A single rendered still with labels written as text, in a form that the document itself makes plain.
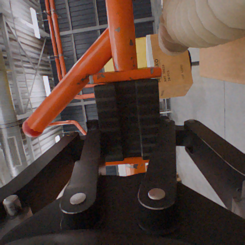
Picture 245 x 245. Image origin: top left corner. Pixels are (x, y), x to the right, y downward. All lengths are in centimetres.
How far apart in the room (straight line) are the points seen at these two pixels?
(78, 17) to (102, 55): 1160
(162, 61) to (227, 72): 172
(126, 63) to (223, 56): 17
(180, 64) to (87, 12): 998
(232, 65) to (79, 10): 1165
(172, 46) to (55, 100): 14
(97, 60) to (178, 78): 176
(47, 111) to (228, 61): 24
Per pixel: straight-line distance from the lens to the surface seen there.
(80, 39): 1141
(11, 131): 591
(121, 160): 16
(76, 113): 1139
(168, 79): 191
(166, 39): 21
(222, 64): 30
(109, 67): 749
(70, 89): 19
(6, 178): 304
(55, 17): 881
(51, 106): 20
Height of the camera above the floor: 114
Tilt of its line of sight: 7 degrees up
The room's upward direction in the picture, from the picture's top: 96 degrees counter-clockwise
